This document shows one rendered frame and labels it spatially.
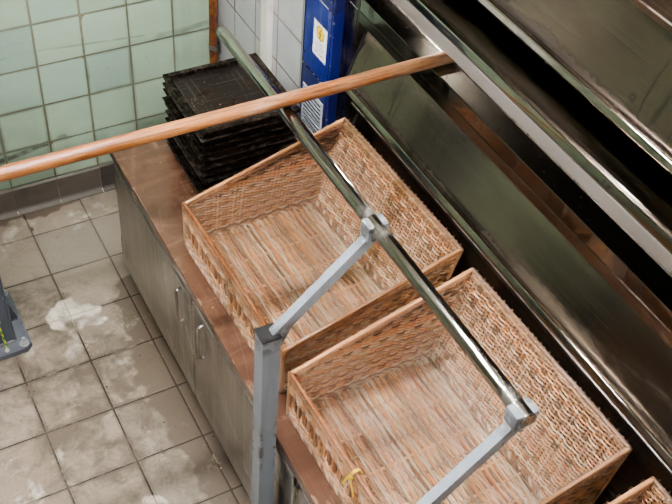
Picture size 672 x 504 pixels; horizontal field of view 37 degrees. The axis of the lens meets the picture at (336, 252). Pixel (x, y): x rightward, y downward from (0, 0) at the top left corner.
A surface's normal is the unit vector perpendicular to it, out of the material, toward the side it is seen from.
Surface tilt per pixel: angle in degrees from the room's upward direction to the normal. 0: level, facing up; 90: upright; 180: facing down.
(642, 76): 70
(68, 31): 90
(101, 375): 0
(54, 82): 90
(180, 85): 0
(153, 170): 0
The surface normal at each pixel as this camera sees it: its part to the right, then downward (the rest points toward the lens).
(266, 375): 0.47, 0.65
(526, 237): -0.80, 0.04
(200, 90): 0.07, -0.71
